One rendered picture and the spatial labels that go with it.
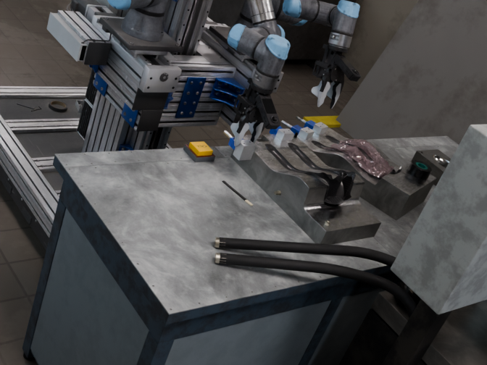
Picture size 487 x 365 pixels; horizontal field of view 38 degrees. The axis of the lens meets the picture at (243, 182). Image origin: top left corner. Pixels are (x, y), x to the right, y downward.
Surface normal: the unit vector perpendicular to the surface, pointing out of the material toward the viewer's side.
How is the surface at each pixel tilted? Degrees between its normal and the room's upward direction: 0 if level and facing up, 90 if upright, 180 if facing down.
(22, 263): 0
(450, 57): 72
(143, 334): 90
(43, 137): 0
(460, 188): 90
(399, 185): 0
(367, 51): 90
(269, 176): 90
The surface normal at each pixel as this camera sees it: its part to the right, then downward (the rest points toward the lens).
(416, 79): -0.62, -0.18
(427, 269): -0.77, 0.07
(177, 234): 0.33, -0.82
